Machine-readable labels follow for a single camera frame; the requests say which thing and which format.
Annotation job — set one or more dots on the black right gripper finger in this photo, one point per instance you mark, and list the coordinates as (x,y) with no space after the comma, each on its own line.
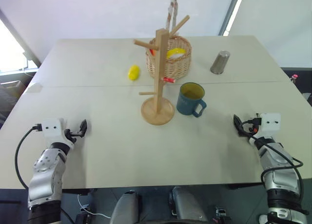
(237,123)
(241,133)

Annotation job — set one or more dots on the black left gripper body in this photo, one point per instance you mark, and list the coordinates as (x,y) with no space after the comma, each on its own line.
(70,134)

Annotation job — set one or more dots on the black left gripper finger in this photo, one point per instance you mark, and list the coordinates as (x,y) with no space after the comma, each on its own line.
(80,134)
(84,125)

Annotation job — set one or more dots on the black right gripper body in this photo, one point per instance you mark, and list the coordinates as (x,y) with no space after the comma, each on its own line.
(251,127)

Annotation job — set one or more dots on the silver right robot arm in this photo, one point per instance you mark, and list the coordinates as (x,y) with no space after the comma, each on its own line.
(280,175)

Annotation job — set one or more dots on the wooden mug tree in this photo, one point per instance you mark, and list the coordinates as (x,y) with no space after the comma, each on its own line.
(158,95)

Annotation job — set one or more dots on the blue enamel mug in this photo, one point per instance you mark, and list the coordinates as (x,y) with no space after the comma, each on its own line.
(187,102)

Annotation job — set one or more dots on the steel tumbler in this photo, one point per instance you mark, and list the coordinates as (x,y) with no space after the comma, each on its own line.
(220,62)

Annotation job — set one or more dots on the red capped bottle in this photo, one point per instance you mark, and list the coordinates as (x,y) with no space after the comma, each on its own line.
(294,77)

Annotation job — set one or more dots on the yellow toy lemon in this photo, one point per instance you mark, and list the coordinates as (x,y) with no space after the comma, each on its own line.
(134,72)

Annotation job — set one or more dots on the wicker basket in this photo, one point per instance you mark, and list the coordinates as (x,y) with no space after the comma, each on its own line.
(178,65)

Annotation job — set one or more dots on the dark rounded grey shape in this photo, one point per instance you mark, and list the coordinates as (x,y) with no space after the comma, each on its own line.
(125,208)
(187,204)

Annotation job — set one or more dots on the yellow toy banana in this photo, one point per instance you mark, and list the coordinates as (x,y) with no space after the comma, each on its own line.
(175,52)

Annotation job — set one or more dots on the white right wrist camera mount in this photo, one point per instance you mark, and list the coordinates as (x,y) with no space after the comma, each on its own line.
(270,122)

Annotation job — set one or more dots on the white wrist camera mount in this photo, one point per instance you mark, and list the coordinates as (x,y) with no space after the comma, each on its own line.
(51,127)
(270,122)

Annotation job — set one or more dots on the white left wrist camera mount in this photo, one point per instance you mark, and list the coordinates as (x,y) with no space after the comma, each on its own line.
(51,127)

